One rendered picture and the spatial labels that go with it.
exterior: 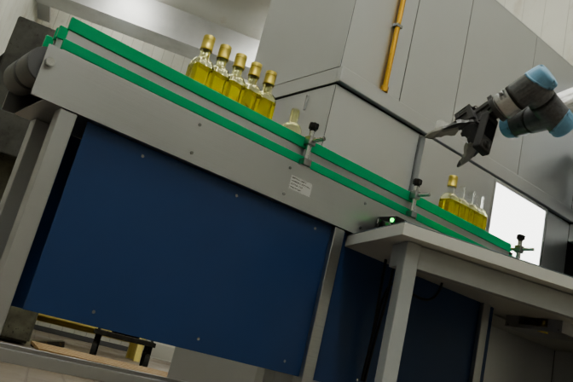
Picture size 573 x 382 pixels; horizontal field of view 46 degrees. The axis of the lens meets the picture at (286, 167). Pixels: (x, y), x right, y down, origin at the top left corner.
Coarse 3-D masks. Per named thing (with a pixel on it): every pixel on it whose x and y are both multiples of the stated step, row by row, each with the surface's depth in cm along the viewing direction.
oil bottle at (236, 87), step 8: (240, 56) 193; (240, 64) 192; (232, 72) 192; (240, 72) 192; (232, 80) 189; (240, 80) 190; (232, 88) 188; (240, 88) 190; (232, 96) 188; (240, 96) 190
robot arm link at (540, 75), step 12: (528, 72) 174; (540, 72) 171; (516, 84) 175; (528, 84) 172; (540, 84) 171; (552, 84) 171; (516, 96) 174; (528, 96) 173; (540, 96) 173; (552, 96) 173
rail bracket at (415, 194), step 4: (416, 180) 215; (420, 180) 215; (416, 184) 214; (420, 184) 215; (416, 188) 214; (412, 192) 214; (416, 192) 213; (412, 196) 213; (416, 196) 213; (420, 196) 212; (424, 196) 211; (412, 200) 213; (416, 200) 213; (412, 204) 213; (412, 208) 212; (408, 212) 212; (412, 212) 211; (416, 212) 212; (408, 216) 211; (412, 216) 211; (416, 216) 212
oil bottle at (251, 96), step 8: (256, 64) 196; (256, 72) 195; (248, 80) 195; (256, 80) 196; (248, 88) 192; (256, 88) 194; (248, 96) 192; (256, 96) 193; (248, 104) 191; (256, 104) 193
